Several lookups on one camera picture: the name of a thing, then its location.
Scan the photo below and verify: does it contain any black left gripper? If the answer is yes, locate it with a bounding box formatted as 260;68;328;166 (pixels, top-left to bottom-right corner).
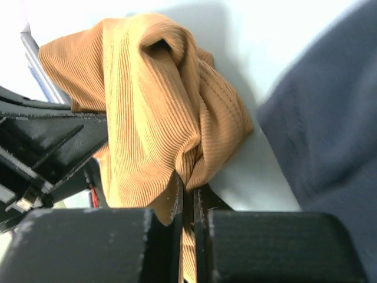
1;88;108;233

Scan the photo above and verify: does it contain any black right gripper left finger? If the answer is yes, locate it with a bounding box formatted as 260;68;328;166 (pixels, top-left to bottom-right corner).
1;175;184;282

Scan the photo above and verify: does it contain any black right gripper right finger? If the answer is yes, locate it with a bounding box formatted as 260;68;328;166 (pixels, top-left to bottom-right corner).
193;186;368;282

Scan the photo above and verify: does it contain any tan ribbed tank top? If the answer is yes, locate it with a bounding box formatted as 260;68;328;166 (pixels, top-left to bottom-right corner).
38;13;254;283

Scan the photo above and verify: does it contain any blue printed garment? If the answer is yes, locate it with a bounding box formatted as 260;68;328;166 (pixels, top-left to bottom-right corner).
257;1;376;282

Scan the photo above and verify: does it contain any left side aluminium rail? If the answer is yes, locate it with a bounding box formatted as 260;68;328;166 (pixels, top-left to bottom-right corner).
20;31;71;105

